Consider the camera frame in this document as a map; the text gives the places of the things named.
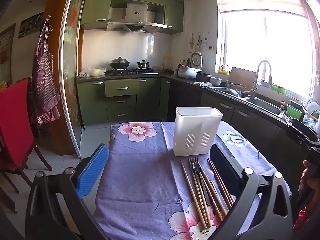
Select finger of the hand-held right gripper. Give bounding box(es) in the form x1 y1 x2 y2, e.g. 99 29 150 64
291 118 319 139
286 125 313 152

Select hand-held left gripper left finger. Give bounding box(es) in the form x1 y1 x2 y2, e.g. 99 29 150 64
25 144 110 240

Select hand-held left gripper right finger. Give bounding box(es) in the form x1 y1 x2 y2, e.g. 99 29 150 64
210 144 293 240

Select reddish brown chopstick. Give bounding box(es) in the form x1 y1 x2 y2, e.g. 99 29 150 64
207 158 232 208
210 158 235 205

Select black handled fork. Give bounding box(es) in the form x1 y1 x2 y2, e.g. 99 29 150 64
191 157 211 203

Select white plastic utensil holder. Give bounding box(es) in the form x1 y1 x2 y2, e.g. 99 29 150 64
173 107 223 157

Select person's right hand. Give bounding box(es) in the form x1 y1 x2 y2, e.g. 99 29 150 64
298 159 310 192

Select dish rack with plates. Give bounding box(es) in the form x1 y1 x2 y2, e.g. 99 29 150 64
302 97 320 132

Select green plastic bowl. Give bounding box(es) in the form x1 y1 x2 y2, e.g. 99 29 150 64
286 104 304 121

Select steel sink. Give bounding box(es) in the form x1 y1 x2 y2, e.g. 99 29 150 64
246 97 285 117

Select green sill container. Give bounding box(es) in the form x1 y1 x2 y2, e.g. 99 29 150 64
271 83 287 95

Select purple floral tablecloth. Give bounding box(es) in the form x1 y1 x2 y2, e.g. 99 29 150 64
94 121 292 240

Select green base cabinet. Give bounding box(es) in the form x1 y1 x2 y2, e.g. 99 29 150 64
76 77 171 128

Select dark frying pan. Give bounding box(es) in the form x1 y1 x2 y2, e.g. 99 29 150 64
223 83 252 98

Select tall steel faucet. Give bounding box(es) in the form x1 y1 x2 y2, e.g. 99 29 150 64
251 60 273 98

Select brown cutting board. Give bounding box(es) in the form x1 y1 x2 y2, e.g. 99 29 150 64
229 67 258 88

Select window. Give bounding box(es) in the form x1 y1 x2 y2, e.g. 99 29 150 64
217 0 319 99

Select small steel faucet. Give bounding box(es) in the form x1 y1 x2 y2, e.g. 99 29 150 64
219 64 232 88

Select black cooking pot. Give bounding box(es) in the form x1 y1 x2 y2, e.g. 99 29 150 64
196 73 213 83

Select red chair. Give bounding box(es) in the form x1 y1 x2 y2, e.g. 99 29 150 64
0 79 53 194

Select glass sliding door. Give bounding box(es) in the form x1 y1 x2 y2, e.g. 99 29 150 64
58 0 87 156

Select white plastic bag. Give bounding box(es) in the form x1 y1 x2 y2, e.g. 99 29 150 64
79 65 107 77

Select white rice cooker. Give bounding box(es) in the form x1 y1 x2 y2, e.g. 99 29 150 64
177 52 203 79

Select checkered apron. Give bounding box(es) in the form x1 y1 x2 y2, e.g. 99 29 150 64
31 15 61 126

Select gas stove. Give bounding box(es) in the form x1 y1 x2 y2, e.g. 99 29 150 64
109 67 159 76

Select row of sauce bottles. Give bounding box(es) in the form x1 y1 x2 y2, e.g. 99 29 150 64
178 58 192 70

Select black wok with lid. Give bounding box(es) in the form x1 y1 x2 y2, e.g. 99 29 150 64
109 57 131 70

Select hanging kitchen tools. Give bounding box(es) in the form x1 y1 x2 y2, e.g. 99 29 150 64
188 31 209 51

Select window blind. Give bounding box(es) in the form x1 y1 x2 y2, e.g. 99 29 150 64
217 0 308 17

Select steel range hood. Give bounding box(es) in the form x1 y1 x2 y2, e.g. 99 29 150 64
106 1 167 33

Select framed wall poster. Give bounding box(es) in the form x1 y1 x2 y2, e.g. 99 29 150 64
0 23 17 87

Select dark wall poster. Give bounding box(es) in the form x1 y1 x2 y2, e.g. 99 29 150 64
18 12 44 39

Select green wall cabinet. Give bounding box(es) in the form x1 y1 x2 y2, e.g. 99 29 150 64
80 0 185 35

